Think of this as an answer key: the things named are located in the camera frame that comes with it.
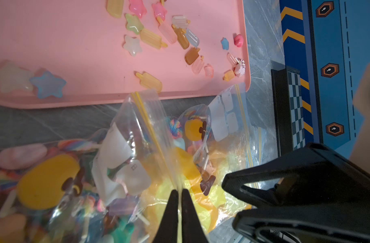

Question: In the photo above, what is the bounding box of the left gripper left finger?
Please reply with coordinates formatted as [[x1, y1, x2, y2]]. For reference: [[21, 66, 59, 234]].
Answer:
[[152, 190, 179, 243]]

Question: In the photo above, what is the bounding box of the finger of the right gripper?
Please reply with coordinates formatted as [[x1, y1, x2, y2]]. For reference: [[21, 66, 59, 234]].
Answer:
[[221, 143, 370, 207], [232, 203, 370, 243]]

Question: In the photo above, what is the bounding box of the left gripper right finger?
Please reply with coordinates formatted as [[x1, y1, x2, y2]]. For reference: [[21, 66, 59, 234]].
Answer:
[[181, 189, 208, 243]]

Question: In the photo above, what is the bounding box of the clear ziploc bag with candies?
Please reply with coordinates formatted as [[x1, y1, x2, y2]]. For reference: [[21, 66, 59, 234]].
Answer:
[[0, 90, 186, 243]]

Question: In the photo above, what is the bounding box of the pink plastic tray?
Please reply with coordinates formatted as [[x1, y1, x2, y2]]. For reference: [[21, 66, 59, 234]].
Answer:
[[0, 1, 251, 109]]

